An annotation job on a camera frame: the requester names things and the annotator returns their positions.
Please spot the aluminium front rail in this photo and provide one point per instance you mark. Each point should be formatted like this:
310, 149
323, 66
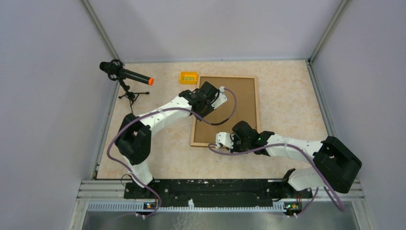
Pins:
100, 205

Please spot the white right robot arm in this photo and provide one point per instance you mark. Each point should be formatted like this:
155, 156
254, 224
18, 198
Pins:
332, 164

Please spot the black mini tripod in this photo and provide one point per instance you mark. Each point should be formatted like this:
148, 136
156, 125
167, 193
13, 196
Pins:
131, 96

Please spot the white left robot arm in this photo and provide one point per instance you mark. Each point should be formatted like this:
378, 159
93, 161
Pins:
135, 134

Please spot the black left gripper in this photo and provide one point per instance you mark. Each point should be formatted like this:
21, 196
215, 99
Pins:
210, 107

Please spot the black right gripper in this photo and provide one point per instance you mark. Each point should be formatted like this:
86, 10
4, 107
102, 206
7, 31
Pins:
235, 137

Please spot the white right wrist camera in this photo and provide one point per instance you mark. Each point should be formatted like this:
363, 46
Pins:
224, 140

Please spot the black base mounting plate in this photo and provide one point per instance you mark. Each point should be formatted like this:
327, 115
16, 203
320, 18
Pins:
216, 192

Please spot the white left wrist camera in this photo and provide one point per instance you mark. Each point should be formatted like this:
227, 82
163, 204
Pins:
221, 99

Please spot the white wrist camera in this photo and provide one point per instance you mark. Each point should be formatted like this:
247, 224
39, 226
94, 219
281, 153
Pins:
221, 99
224, 140

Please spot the yellow plastic box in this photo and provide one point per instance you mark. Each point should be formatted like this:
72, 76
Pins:
188, 77

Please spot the black microphone orange tip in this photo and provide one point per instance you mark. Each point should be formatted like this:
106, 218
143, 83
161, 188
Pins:
115, 71

